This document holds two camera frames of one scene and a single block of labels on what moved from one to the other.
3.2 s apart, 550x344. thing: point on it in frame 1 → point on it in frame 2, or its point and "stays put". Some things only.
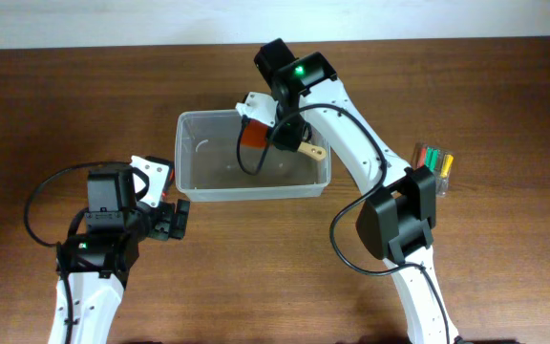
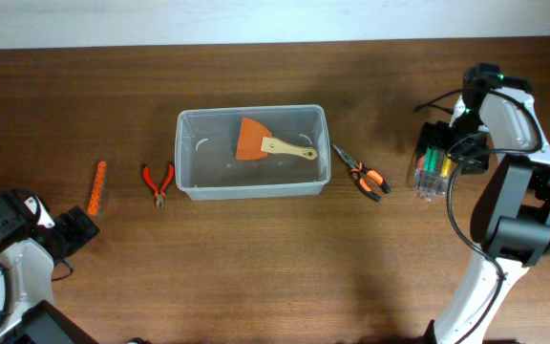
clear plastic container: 207,166 stays put
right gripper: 287,139 → 440,143
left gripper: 168,221 → 80,227
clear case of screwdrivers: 438,161 stays put
